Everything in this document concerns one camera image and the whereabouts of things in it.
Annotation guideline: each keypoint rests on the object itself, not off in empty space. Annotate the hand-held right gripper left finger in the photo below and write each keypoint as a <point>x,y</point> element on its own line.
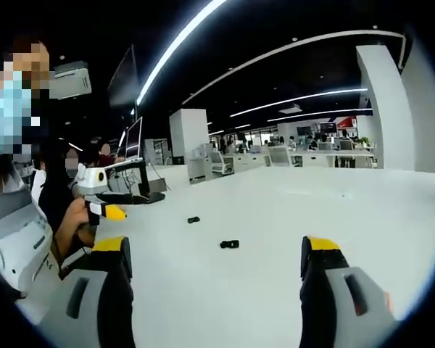
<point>116,290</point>

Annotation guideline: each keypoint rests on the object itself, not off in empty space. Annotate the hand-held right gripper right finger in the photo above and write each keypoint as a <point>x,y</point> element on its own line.
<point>322,290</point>

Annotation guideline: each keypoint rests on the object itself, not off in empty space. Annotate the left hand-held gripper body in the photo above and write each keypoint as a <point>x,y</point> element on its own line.
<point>90,181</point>

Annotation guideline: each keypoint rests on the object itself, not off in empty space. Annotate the black plastic buckle part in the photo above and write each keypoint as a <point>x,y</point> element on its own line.
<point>230,244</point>
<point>193,219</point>

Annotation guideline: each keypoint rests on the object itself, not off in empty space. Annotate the person's left hand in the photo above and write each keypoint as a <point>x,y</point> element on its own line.
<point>78,214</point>

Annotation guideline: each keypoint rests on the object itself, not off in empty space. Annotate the person's black shirt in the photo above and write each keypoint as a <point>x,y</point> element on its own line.
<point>56,195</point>

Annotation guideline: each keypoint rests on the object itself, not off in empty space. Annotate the computer monitor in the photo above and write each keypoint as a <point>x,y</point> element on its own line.
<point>134,139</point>

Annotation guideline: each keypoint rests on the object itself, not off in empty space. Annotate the white grey chest device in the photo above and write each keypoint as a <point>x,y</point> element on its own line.
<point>18,232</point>

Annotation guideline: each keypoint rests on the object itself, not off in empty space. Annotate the white square pillar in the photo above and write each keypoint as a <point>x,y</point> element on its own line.
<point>188,136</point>

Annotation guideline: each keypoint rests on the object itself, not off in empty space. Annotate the white ceiling unit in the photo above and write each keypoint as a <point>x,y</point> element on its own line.
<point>70,81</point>

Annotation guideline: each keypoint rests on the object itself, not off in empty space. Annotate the dark hanging screen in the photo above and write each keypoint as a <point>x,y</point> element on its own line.
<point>125,79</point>

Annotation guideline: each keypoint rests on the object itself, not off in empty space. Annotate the white office chair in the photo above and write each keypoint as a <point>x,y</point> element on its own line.
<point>222,161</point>
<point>280,156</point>

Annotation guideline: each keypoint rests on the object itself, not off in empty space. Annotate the row of white office desks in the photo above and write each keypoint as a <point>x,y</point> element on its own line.
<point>311,157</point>

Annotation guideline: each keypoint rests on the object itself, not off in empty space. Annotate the long ceiling light strip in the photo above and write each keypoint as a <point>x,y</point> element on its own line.
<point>174,47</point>

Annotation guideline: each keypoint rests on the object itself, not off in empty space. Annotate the large white pillar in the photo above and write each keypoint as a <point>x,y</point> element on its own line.
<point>388,116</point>

